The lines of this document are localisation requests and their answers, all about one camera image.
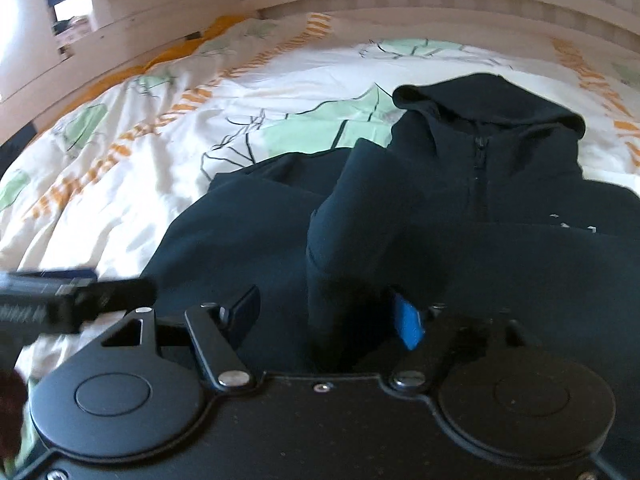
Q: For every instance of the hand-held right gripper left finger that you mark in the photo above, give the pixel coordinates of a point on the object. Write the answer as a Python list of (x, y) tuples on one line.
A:
[(244, 310)]

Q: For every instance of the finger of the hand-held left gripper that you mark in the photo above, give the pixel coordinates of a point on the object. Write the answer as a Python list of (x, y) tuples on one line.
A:
[(120, 295)]

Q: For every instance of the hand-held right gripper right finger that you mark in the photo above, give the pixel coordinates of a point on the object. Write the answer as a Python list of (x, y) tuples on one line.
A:
[(410, 322)]

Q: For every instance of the dark navy zip hoodie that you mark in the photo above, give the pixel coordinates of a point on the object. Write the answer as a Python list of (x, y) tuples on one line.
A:
[(450, 210)]

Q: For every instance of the dark red cloth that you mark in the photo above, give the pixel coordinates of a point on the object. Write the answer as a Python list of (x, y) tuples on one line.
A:
[(10, 405)]

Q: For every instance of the black metal bar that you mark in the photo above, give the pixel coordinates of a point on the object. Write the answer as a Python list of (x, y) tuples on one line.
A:
[(20, 141)]

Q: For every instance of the white leaf-print blanket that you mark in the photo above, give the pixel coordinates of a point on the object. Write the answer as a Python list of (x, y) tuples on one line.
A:
[(150, 135)]

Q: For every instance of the orange bed sheet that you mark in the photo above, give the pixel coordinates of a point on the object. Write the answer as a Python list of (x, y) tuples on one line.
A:
[(175, 52)]

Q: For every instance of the pale cluttered shelf items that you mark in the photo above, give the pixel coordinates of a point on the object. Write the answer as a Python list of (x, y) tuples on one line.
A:
[(75, 30)]

